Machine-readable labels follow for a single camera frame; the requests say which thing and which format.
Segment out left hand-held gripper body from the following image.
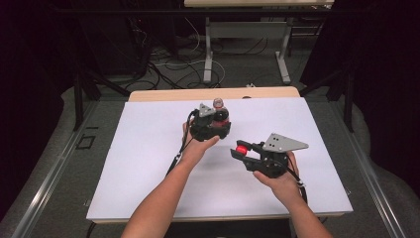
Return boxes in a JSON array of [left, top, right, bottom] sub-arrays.
[[189, 102, 222, 143]]

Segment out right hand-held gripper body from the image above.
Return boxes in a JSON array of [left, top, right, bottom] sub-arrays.
[[251, 132, 310, 179]]

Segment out dark cola bottle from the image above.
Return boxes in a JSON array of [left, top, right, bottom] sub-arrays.
[[211, 97, 232, 130]]

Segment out person's left hand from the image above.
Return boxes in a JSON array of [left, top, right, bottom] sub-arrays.
[[179, 121, 221, 168]]

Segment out person's right hand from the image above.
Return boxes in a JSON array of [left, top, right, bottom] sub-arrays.
[[253, 151, 307, 206]]

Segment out wooden table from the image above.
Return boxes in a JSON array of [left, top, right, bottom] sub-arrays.
[[85, 86, 354, 224]]

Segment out white table sheet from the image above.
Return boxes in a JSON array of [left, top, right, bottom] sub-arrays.
[[85, 96, 354, 221]]

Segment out black metal stand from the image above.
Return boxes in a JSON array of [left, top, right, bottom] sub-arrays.
[[72, 69, 132, 132], [298, 67, 357, 134]]

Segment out white-legged desk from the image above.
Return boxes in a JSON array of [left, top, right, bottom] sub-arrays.
[[183, 0, 336, 85]]

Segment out black horizontal bar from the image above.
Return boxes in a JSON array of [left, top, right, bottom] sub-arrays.
[[53, 7, 331, 17]]

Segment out dark curtain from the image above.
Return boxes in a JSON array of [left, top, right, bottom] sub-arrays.
[[0, 0, 83, 216], [299, 0, 420, 189]]

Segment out white floor cable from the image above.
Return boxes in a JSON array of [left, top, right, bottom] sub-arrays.
[[154, 16, 227, 89]]

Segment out black floor cables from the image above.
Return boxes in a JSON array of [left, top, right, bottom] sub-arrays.
[[125, 16, 269, 91]]

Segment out aluminium floor rail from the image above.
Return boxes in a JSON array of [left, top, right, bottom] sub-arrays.
[[328, 100, 409, 238], [11, 100, 101, 238]]

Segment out black floor hatch frame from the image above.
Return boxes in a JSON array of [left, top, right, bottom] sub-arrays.
[[75, 134, 97, 151]]

